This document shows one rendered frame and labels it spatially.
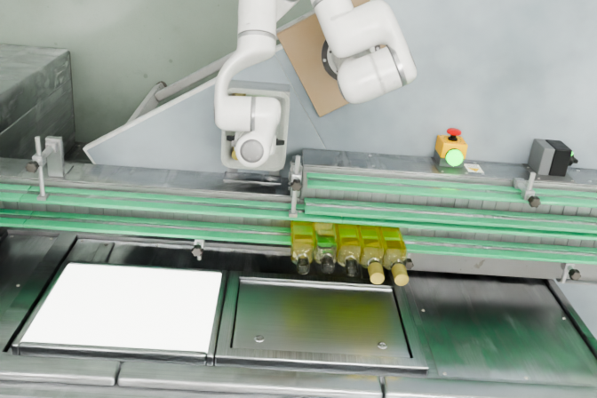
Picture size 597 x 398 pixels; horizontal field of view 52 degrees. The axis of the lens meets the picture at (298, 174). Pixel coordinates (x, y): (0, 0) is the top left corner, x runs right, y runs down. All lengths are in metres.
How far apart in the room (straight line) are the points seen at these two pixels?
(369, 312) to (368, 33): 0.68
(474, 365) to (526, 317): 0.28
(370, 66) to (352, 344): 0.63
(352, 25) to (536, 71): 0.63
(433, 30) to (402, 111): 0.23
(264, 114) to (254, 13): 0.22
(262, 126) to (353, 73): 0.23
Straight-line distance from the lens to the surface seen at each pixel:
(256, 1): 1.36
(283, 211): 1.60
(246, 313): 1.50
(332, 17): 1.37
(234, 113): 1.28
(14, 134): 2.02
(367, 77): 1.33
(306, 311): 1.53
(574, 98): 1.86
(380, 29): 1.36
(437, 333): 1.60
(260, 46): 1.32
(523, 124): 1.83
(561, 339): 1.71
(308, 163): 1.62
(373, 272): 1.45
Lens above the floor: 2.36
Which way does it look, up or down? 66 degrees down
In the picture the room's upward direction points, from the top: 178 degrees clockwise
